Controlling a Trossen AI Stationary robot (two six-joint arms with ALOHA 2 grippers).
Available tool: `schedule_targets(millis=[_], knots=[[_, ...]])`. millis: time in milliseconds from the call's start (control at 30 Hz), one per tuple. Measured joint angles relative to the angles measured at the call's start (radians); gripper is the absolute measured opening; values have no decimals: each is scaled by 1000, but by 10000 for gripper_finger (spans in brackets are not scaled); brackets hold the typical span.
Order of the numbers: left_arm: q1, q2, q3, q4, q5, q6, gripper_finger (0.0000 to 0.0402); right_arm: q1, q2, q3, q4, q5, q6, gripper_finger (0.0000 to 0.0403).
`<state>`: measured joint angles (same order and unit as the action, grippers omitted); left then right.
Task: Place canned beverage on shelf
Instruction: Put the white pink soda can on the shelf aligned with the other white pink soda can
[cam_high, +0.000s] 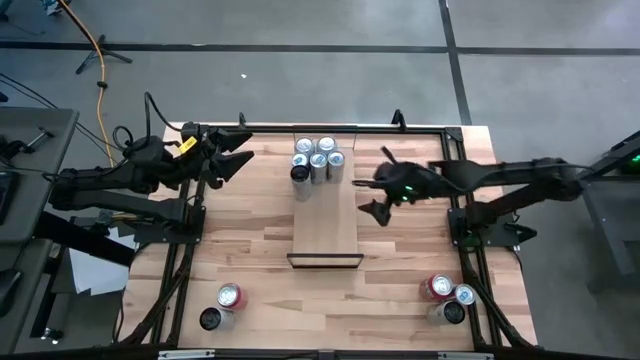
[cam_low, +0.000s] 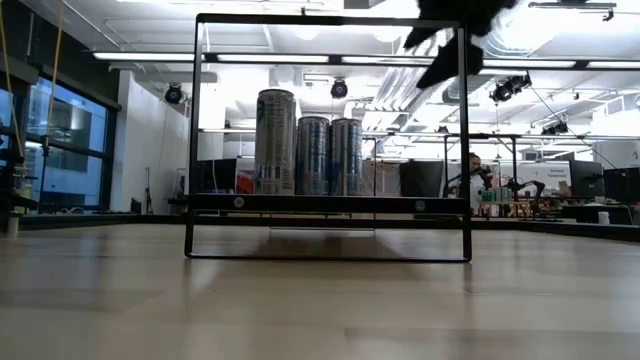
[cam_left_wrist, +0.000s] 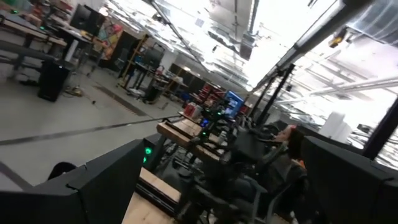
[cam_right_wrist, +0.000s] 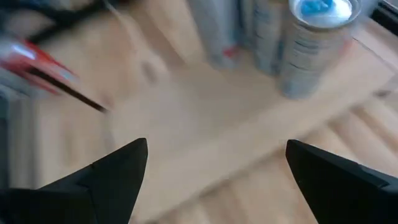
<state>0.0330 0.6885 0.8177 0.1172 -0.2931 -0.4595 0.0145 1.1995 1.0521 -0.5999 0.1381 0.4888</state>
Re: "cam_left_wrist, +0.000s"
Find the yellow black storage rack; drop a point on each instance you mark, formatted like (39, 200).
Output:
(136, 59)

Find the colourful poster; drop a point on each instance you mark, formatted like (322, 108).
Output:
(110, 37)

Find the black upright posts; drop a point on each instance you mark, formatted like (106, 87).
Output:
(273, 93)

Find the blue lit monitor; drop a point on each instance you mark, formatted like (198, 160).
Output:
(234, 104)

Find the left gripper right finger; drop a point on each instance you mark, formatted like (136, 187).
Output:
(348, 186)

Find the black bin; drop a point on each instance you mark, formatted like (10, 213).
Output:
(53, 81)

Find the robot arm with blue lights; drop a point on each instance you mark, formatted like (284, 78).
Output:
(210, 124)

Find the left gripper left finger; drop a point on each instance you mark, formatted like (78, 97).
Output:
(93, 193)

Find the person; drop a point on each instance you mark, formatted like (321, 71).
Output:
(280, 161)

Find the white cylinder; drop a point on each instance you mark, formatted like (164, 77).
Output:
(334, 127)

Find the black round object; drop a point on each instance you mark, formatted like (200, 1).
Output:
(62, 169)

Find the grey office chair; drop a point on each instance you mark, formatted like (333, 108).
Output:
(248, 202)

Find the red cans cluster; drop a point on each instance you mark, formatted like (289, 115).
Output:
(190, 109)

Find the wooden workstation table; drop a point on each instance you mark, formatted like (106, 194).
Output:
(177, 130)

